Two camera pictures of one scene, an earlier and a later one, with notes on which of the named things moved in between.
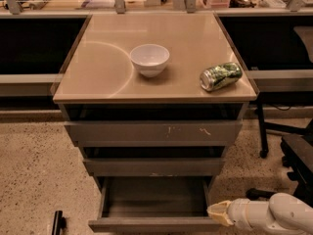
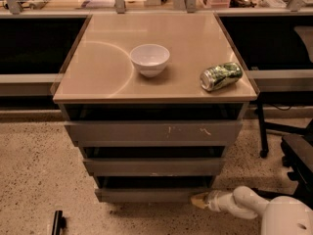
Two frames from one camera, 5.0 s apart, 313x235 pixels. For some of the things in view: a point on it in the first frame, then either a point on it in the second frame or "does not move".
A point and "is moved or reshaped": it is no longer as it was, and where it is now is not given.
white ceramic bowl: [150, 59] does not move
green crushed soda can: [220, 75] does not move
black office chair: [296, 152] does not move
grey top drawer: [156, 133] does not move
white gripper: [237, 211] -> [213, 200]
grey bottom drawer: [155, 204] is moved or reshaped
